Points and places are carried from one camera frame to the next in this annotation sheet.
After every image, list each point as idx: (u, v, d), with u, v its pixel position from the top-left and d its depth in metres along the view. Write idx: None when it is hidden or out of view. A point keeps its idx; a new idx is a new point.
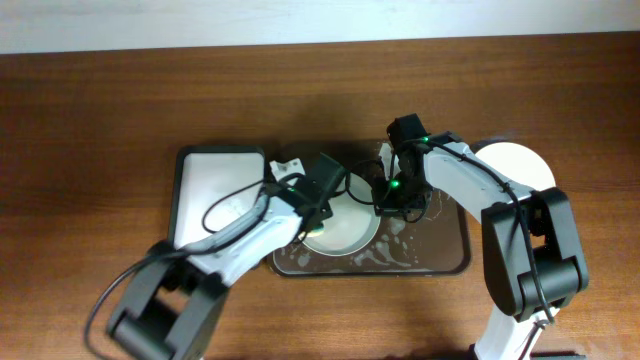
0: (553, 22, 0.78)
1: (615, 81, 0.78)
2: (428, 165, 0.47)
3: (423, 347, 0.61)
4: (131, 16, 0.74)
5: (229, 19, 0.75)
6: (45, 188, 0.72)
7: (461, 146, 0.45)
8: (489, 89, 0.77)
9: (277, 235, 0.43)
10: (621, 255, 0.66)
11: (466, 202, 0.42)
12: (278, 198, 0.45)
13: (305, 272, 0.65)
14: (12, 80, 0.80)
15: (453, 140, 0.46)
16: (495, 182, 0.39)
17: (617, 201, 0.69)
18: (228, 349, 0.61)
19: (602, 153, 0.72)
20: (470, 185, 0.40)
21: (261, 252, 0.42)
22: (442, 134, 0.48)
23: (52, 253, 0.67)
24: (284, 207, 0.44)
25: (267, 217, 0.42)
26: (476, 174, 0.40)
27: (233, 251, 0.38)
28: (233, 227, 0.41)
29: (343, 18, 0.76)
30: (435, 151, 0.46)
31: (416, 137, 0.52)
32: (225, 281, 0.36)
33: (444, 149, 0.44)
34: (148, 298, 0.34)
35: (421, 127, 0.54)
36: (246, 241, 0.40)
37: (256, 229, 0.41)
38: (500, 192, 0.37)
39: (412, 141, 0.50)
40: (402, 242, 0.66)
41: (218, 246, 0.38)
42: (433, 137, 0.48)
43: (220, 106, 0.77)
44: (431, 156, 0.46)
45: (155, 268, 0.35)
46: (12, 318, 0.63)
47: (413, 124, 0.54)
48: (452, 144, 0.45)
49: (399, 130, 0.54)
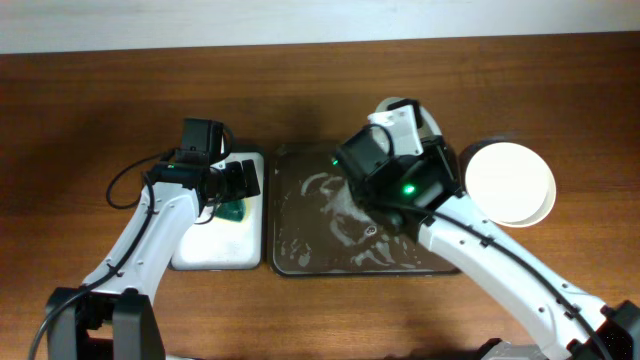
0: (553, 23, 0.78)
1: (615, 81, 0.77)
2: (426, 232, 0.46)
3: (423, 348, 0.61)
4: (130, 17, 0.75)
5: (229, 19, 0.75)
6: (45, 188, 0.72)
7: (471, 216, 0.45)
8: (489, 89, 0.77)
9: (176, 214, 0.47)
10: (622, 255, 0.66)
11: (504, 298, 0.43)
12: (161, 183, 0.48)
13: (305, 272, 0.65)
14: (13, 81, 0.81)
15: (451, 193, 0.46)
16: (553, 300, 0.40)
17: (617, 201, 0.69)
18: (229, 348, 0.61)
19: (603, 154, 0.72)
20: (522, 293, 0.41)
21: (168, 241, 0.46)
22: (426, 176, 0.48)
23: (52, 253, 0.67)
24: (172, 188, 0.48)
25: (159, 207, 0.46)
26: (522, 278, 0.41)
27: (136, 261, 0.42)
28: (125, 238, 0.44)
29: (343, 19, 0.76)
30: (442, 224, 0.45)
31: (378, 170, 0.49)
32: (137, 288, 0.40)
33: (460, 226, 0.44)
34: (73, 341, 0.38)
35: (376, 147, 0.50)
36: (141, 245, 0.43)
37: (150, 229, 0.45)
38: (564, 314, 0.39)
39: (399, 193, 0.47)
40: (402, 242, 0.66)
41: (118, 264, 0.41)
42: (422, 180, 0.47)
43: (219, 107, 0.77)
44: (439, 228, 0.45)
45: (64, 319, 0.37)
46: (14, 319, 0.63)
47: (366, 149, 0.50)
48: (457, 202, 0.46)
49: (356, 161, 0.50)
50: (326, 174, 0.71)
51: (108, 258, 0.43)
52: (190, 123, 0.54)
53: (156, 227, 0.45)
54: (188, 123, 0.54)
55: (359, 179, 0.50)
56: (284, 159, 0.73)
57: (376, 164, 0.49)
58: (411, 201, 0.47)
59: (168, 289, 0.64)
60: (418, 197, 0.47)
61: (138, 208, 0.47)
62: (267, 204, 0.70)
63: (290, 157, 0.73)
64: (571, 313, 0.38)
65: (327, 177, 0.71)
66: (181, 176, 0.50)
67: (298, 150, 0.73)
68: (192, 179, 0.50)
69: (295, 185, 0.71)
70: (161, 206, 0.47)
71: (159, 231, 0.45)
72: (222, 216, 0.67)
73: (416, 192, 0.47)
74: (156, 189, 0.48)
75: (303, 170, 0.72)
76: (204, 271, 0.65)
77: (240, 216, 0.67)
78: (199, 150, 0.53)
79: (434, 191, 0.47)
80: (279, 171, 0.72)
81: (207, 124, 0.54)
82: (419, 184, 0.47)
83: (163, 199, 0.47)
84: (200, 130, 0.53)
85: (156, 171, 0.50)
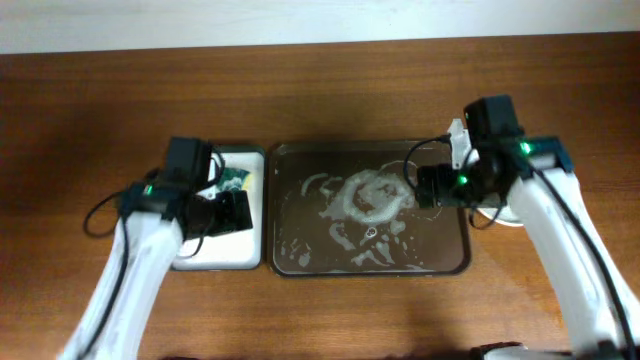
0: (551, 24, 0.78)
1: (615, 81, 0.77)
2: (525, 194, 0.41)
3: (424, 348, 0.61)
4: (131, 16, 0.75)
5: (229, 19, 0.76)
6: (45, 187, 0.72)
7: (571, 203, 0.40)
8: (489, 89, 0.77)
9: (154, 257, 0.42)
10: (628, 255, 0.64)
11: (559, 273, 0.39)
12: (136, 216, 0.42)
13: (305, 272, 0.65)
14: (14, 81, 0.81)
15: (561, 168, 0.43)
16: (608, 293, 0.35)
17: (620, 201, 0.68)
18: (229, 349, 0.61)
19: (605, 153, 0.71)
20: (575, 274, 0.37)
21: (146, 288, 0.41)
22: (542, 147, 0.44)
23: (52, 253, 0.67)
24: (147, 225, 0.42)
25: (133, 252, 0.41)
26: (589, 264, 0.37)
27: (113, 331, 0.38)
28: (97, 302, 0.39)
29: (342, 19, 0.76)
30: (539, 186, 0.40)
31: (504, 131, 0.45)
32: None
33: (554, 194, 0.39)
34: None
35: (511, 111, 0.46)
36: (115, 311, 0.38)
37: (129, 285, 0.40)
38: (609, 311, 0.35)
39: (509, 147, 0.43)
40: (402, 242, 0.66)
41: (90, 342, 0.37)
42: (536, 150, 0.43)
43: (220, 106, 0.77)
44: (536, 190, 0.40)
45: None
46: (11, 320, 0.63)
47: (501, 107, 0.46)
48: (560, 179, 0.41)
49: (486, 118, 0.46)
50: (325, 174, 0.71)
51: (80, 330, 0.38)
52: (175, 142, 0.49)
53: (131, 283, 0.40)
54: (174, 141, 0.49)
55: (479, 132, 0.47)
56: (284, 159, 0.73)
57: (503, 128, 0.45)
58: (528, 160, 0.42)
59: (168, 289, 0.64)
60: (533, 159, 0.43)
61: (110, 254, 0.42)
62: (267, 204, 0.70)
63: (290, 157, 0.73)
64: (618, 313, 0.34)
65: (326, 177, 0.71)
66: (158, 201, 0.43)
67: (297, 150, 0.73)
68: (171, 208, 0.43)
69: (295, 185, 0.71)
70: (135, 250, 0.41)
71: (134, 286, 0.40)
72: None
73: (533, 154, 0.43)
74: (129, 225, 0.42)
75: (303, 170, 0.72)
76: (204, 271, 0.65)
77: None
78: (184, 169, 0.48)
79: (547, 161, 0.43)
80: (279, 171, 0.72)
81: (194, 143, 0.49)
82: (535, 146, 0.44)
83: (137, 241, 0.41)
84: (185, 151, 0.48)
85: (128, 192, 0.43)
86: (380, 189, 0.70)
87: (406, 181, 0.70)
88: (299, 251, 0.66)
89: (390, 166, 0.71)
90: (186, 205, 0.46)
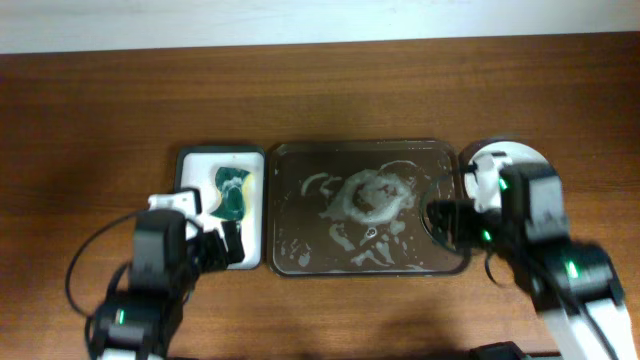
0: (551, 24, 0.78)
1: (614, 81, 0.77)
2: (563, 326, 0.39)
3: (424, 347, 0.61)
4: (131, 16, 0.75)
5: (229, 19, 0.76)
6: (45, 187, 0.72)
7: (622, 347, 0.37)
8: (489, 89, 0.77)
9: None
10: (627, 256, 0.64)
11: None
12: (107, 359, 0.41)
13: (305, 272, 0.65)
14: (15, 81, 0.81)
15: (611, 296, 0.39)
16: None
17: (620, 201, 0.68)
18: (229, 349, 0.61)
19: (604, 153, 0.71)
20: None
21: None
22: (589, 262, 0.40)
23: (53, 253, 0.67)
24: None
25: None
26: None
27: None
28: None
29: (342, 19, 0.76)
30: (579, 325, 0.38)
31: (547, 225, 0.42)
32: None
33: (598, 338, 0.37)
34: None
35: (556, 200, 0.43)
36: None
37: None
38: None
39: (554, 269, 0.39)
40: (402, 242, 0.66)
41: None
42: (584, 270, 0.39)
43: (220, 106, 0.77)
44: (577, 326, 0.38)
45: None
46: (12, 320, 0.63)
47: (545, 195, 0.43)
48: (611, 315, 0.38)
49: (527, 200, 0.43)
50: (326, 174, 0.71)
51: None
52: (141, 234, 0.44)
53: None
54: (139, 234, 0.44)
55: (518, 216, 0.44)
56: (284, 159, 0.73)
57: (545, 217, 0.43)
58: (573, 284, 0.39)
59: None
60: (581, 282, 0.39)
61: None
62: (267, 204, 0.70)
63: (290, 157, 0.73)
64: None
65: (326, 177, 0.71)
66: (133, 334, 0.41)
67: (297, 150, 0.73)
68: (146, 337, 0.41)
69: (295, 185, 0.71)
70: None
71: None
72: (221, 215, 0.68)
73: (581, 279, 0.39)
74: None
75: (303, 170, 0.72)
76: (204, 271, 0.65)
77: (240, 215, 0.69)
78: (159, 267, 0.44)
79: (594, 282, 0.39)
80: (279, 171, 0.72)
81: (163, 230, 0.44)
82: (582, 264, 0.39)
83: None
84: (154, 243, 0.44)
85: (104, 326, 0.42)
86: (381, 190, 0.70)
87: (406, 181, 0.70)
88: (299, 251, 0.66)
89: (390, 166, 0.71)
90: (169, 312, 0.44)
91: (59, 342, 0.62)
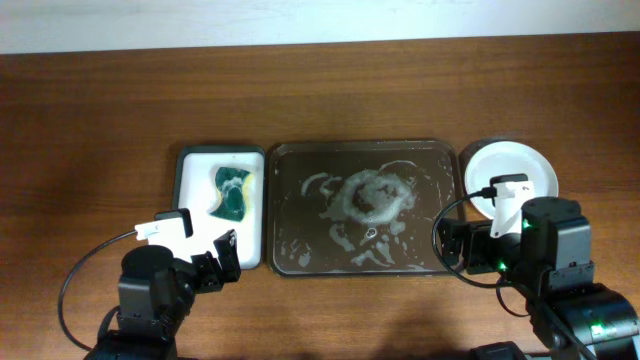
0: (550, 24, 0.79)
1: (614, 81, 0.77)
2: None
3: (424, 348, 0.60)
4: (132, 16, 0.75)
5: (230, 19, 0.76)
6: (45, 187, 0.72)
7: None
8: (489, 89, 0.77)
9: None
10: (629, 255, 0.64)
11: None
12: None
13: (305, 272, 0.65)
14: (15, 80, 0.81)
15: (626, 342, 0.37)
16: None
17: (620, 201, 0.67)
18: (229, 349, 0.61)
19: (604, 153, 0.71)
20: None
21: None
22: (614, 319, 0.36)
23: (52, 253, 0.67)
24: None
25: None
26: None
27: None
28: None
29: (342, 19, 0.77)
30: None
31: (570, 272, 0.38)
32: None
33: None
34: None
35: (584, 247, 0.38)
36: None
37: None
38: None
39: (577, 324, 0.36)
40: (402, 242, 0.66)
41: None
42: (607, 325, 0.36)
43: (220, 106, 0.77)
44: None
45: None
46: (12, 320, 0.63)
47: (571, 243, 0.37)
48: None
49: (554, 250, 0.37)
50: (326, 174, 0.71)
51: None
52: (127, 284, 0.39)
53: None
54: (125, 284, 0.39)
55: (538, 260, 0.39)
56: (284, 159, 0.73)
57: (568, 265, 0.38)
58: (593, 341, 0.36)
59: None
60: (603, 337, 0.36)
61: None
62: (267, 204, 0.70)
63: (290, 157, 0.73)
64: None
65: (326, 178, 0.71)
66: None
67: (297, 149, 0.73)
68: None
69: (295, 185, 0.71)
70: None
71: None
72: (221, 215, 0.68)
73: (603, 336, 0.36)
74: None
75: (303, 170, 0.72)
76: None
77: (240, 215, 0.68)
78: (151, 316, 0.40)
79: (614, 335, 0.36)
80: (279, 171, 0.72)
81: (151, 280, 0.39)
82: (606, 321, 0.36)
83: None
84: (143, 296, 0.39)
85: None
86: (381, 190, 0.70)
87: (406, 181, 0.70)
88: (299, 251, 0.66)
89: (390, 166, 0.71)
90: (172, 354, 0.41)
91: (58, 342, 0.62)
